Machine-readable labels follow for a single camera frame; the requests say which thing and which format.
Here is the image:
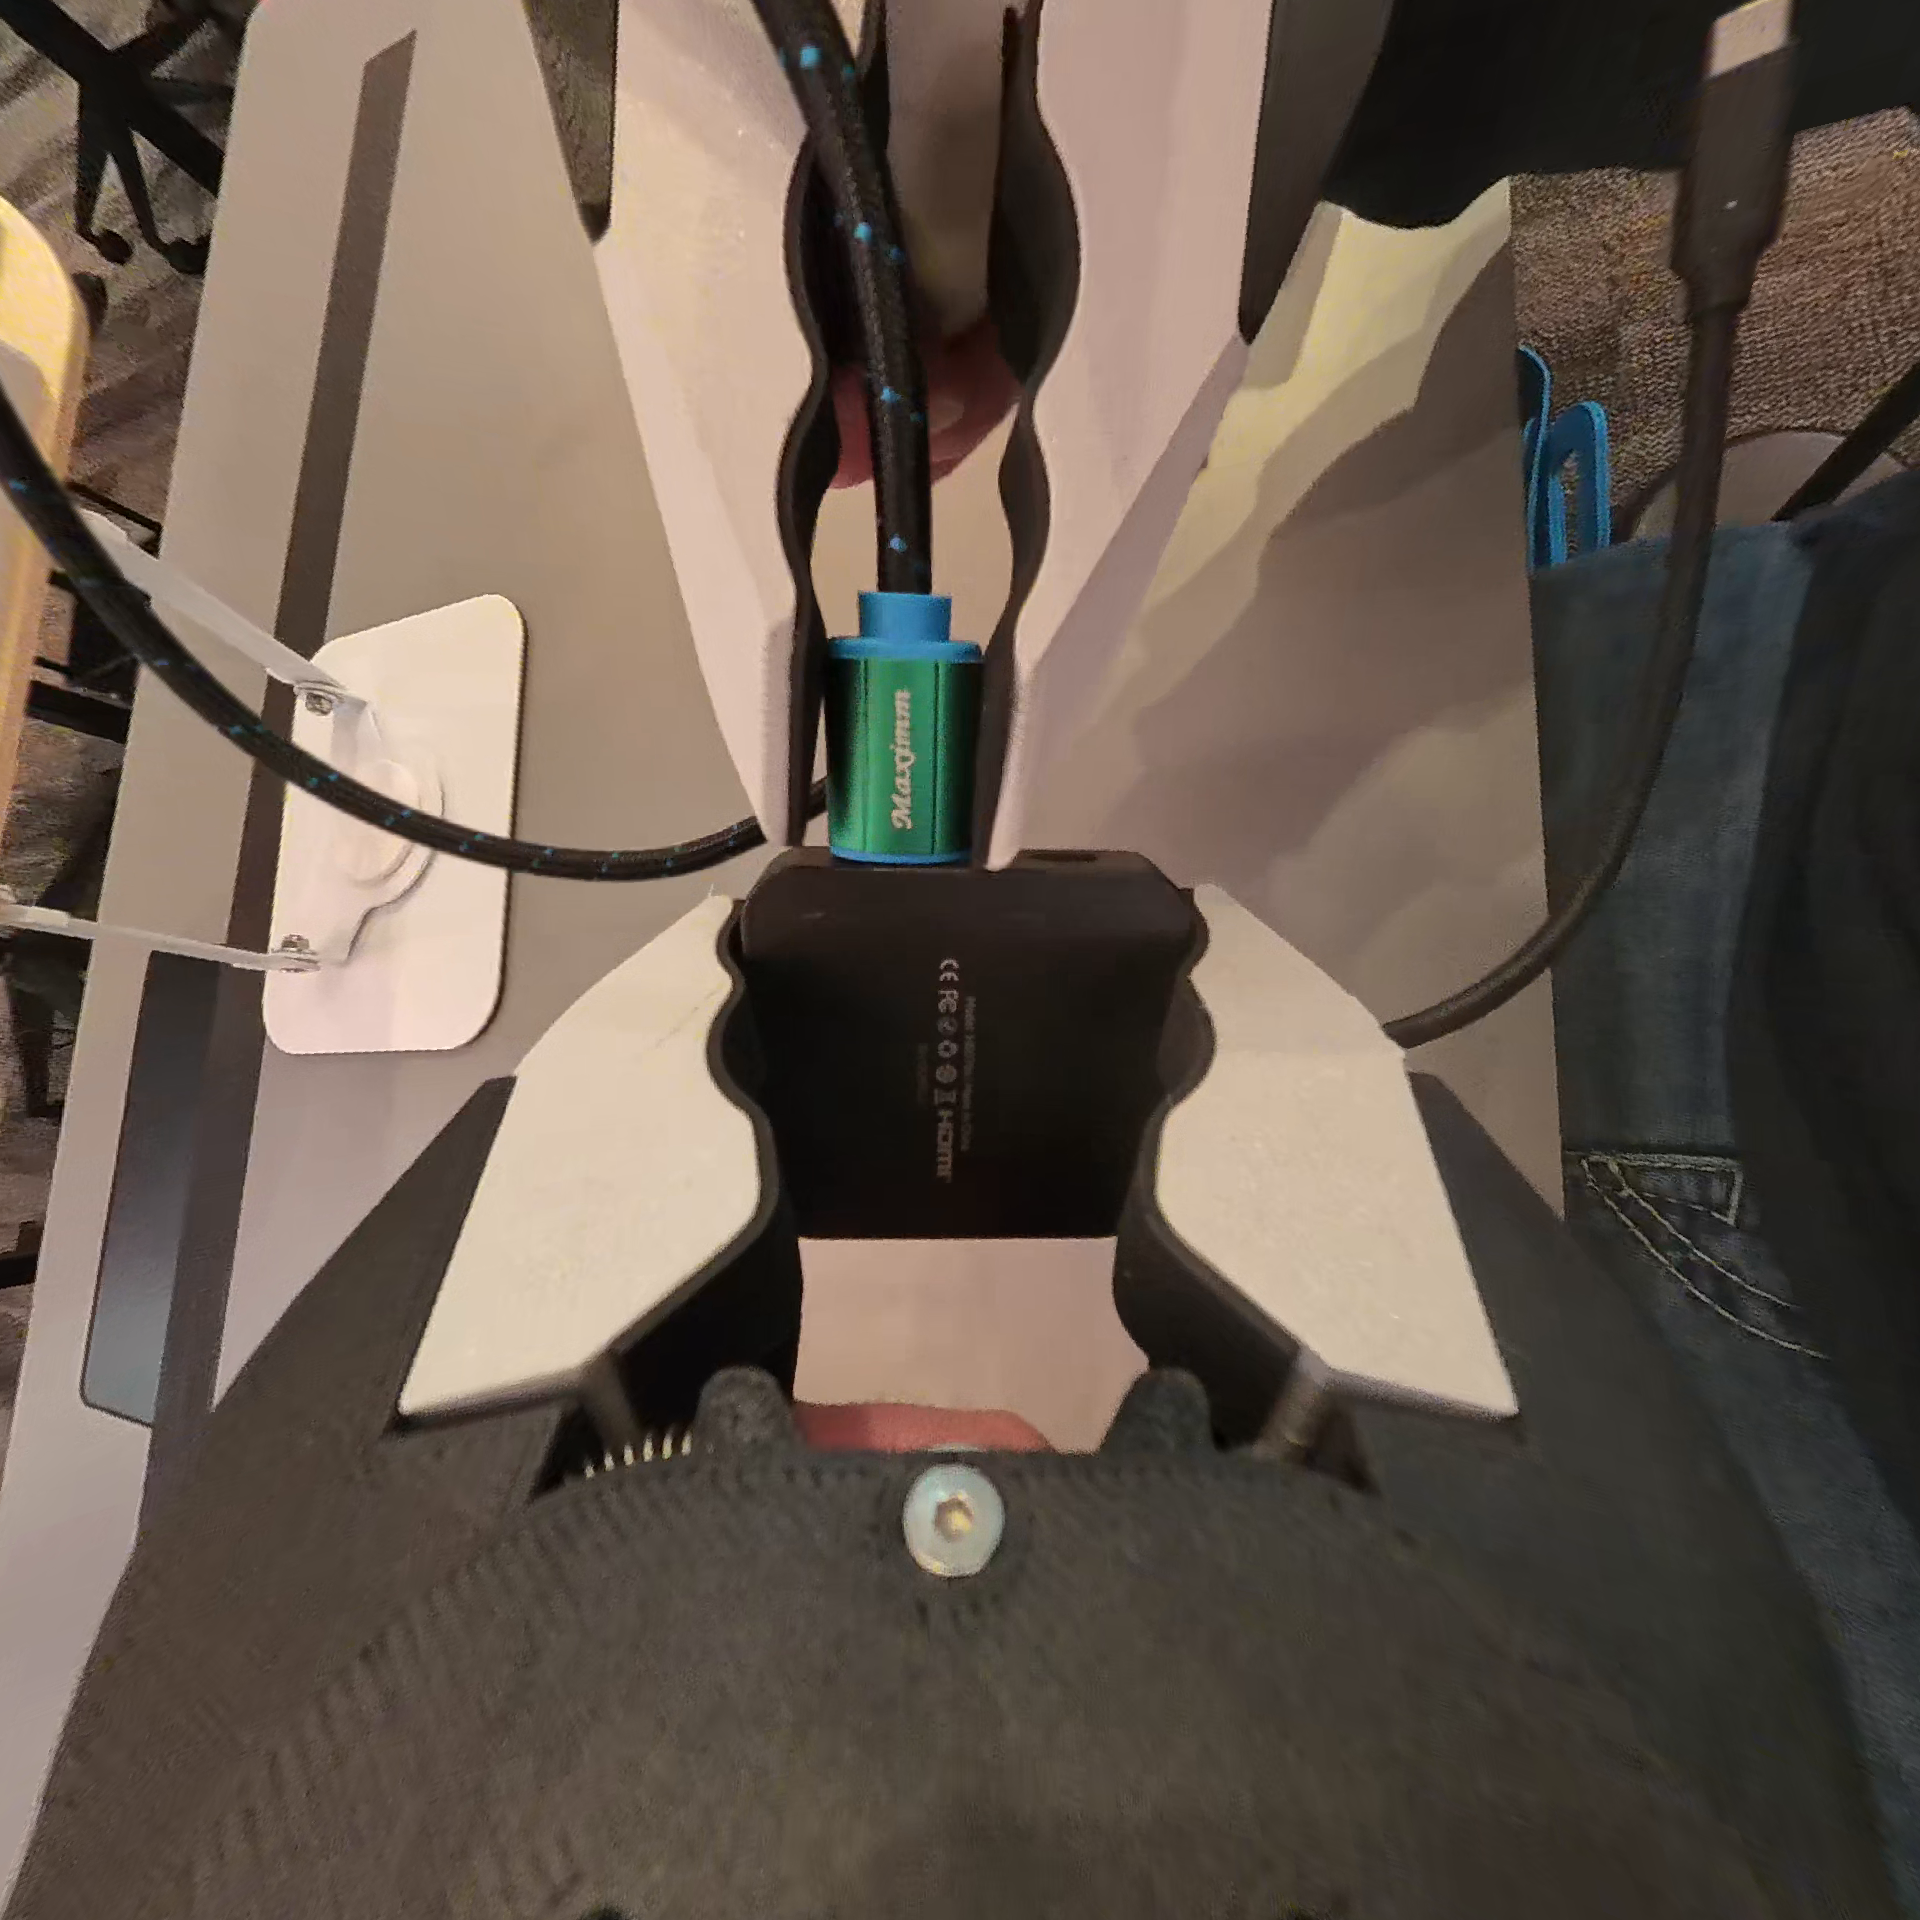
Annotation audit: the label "black switch cable with plug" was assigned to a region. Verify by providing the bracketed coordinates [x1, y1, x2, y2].
[1381, 0, 1806, 1052]

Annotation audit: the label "dark grey hdmi switch box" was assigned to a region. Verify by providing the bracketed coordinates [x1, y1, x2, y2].
[742, 847, 1202, 1243]

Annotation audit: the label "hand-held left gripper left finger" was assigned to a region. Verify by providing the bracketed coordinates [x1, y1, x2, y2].
[394, 886, 811, 1449]

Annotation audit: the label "person's blue jeans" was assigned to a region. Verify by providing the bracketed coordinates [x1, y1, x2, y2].
[1530, 471, 1920, 1697]

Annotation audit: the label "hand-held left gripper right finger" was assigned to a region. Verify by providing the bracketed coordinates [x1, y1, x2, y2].
[1117, 885, 1522, 1454]

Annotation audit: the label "braided hdmi cable teal plugs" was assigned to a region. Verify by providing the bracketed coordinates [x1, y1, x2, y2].
[0, 0, 988, 886]

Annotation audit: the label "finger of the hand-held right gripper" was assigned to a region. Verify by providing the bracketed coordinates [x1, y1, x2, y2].
[988, 0, 1280, 866]
[590, 0, 840, 846]

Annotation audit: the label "blue strap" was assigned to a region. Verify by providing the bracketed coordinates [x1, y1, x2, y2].
[1516, 343, 1619, 577]

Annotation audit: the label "person's right hand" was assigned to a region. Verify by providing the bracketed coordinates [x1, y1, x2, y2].
[832, 306, 1024, 489]

